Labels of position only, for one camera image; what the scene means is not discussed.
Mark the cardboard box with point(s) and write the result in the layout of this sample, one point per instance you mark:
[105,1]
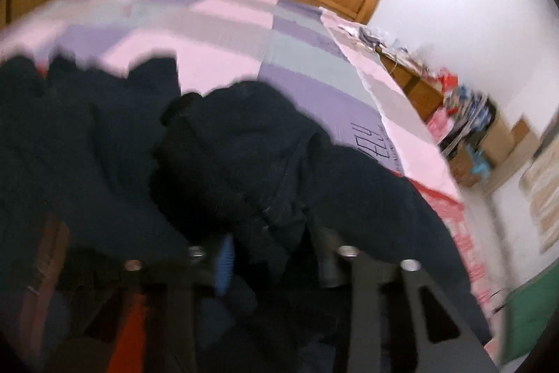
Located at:
[502,141]

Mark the beige rug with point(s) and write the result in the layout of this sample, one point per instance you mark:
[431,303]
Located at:
[546,198]

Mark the pink purple checkered blanket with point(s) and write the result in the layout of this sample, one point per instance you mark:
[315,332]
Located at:
[218,32]

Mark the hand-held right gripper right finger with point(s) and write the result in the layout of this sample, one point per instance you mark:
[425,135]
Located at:
[371,312]

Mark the pink bag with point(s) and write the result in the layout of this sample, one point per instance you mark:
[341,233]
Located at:
[439,124]

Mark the green mat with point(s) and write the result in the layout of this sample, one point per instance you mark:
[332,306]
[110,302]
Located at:
[533,307]

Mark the pink red patterned quilt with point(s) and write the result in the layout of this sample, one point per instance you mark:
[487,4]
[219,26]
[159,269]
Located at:
[467,250]

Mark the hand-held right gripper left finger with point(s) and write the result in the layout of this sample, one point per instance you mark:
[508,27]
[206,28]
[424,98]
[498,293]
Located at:
[225,268]

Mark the turquoise plastic item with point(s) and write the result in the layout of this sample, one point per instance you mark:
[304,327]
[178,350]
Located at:
[478,163]

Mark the dark navy garment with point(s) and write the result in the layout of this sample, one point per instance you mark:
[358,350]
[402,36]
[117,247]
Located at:
[240,159]

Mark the wooden desk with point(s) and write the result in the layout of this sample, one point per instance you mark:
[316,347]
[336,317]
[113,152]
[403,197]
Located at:
[419,89]

